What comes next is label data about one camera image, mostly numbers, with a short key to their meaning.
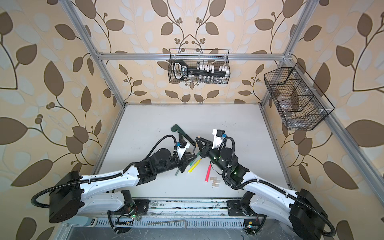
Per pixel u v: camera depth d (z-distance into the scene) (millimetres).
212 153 650
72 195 412
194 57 903
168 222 708
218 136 650
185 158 659
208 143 665
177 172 866
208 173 864
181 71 845
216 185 812
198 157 739
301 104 735
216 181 825
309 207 398
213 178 844
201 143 721
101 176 479
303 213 402
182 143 630
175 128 1048
